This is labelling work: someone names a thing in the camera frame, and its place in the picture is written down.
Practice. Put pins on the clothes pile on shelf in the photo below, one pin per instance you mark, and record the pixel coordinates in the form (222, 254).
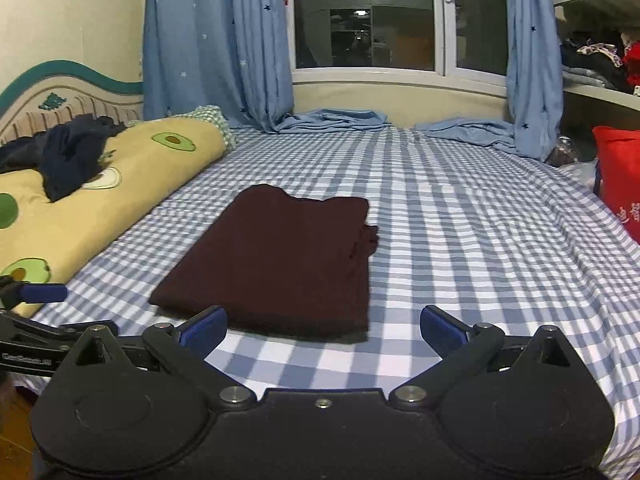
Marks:
(609, 54)

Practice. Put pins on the red fabric bag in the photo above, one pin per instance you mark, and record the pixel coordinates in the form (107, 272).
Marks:
(619, 163)

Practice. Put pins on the yellow avocado print pillow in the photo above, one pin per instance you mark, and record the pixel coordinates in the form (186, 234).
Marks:
(44, 242)

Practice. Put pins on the left blue star curtain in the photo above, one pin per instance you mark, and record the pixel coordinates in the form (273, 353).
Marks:
(232, 54)

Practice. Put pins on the white teal headboard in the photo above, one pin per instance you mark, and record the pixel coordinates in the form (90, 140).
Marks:
(54, 92)

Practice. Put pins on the blue star curtain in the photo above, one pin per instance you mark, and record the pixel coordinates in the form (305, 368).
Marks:
(232, 54)
(534, 88)

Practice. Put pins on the right blue star curtain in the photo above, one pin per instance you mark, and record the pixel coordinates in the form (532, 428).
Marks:
(534, 88)

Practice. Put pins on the blue white checked bedsheet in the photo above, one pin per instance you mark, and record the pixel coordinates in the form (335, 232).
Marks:
(484, 235)

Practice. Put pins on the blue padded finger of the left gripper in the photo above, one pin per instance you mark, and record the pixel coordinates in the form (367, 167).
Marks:
(13, 293)

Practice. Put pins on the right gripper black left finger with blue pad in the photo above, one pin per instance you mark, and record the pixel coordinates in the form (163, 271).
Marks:
(182, 351)

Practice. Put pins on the dark navy clothes pile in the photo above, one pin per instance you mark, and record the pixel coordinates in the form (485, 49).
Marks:
(67, 156)

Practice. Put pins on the dark maroon garment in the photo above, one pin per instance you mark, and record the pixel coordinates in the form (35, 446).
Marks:
(280, 265)

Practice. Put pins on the white framed window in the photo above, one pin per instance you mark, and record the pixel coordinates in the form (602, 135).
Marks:
(461, 39)

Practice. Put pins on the white wall shelf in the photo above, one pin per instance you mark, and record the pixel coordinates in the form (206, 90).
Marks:
(597, 16)

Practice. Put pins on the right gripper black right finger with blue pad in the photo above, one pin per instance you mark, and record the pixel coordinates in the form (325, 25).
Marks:
(464, 352)

